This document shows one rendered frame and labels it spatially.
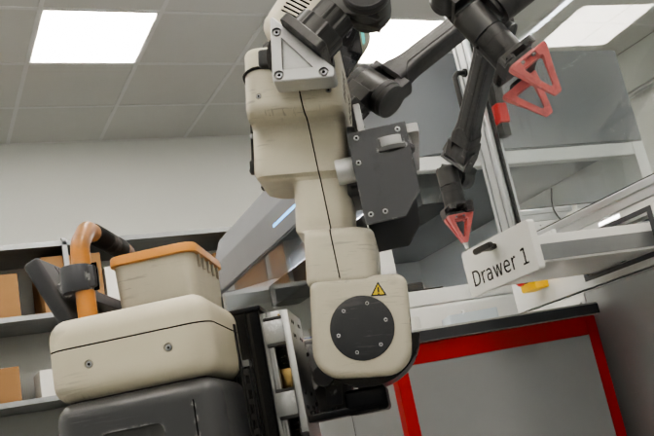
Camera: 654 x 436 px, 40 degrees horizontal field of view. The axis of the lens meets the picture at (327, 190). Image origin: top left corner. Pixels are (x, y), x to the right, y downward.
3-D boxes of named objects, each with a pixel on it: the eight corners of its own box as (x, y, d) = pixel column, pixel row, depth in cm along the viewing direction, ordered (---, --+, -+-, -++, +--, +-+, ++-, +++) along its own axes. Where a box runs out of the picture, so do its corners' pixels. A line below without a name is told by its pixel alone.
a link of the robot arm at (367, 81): (338, 94, 187) (355, 106, 184) (370, 59, 188) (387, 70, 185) (351, 116, 194) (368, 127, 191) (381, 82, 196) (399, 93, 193)
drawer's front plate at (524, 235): (539, 269, 186) (526, 218, 189) (471, 298, 212) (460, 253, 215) (546, 268, 187) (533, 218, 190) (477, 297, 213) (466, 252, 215)
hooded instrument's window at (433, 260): (385, 311, 278) (356, 175, 290) (237, 383, 435) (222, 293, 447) (668, 271, 322) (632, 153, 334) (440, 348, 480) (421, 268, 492)
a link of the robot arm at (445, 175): (430, 166, 234) (449, 160, 231) (443, 168, 239) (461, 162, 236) (437, 192, 232) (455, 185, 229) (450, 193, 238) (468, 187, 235)
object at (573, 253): (540, 263, 189) (532, 235, 190) (480, 289, 212) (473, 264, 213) (684, 243, 204) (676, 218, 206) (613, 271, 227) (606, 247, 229)
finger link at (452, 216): (473, 243, 234) (464, 209, 237) (480, 237, 228) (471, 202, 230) (449, 248, 233) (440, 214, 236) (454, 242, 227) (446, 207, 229)
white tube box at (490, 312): (453, 330, 219) (449, 315, 220) (445, 335, 227) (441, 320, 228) (500, 321, 221) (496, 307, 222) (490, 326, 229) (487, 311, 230)
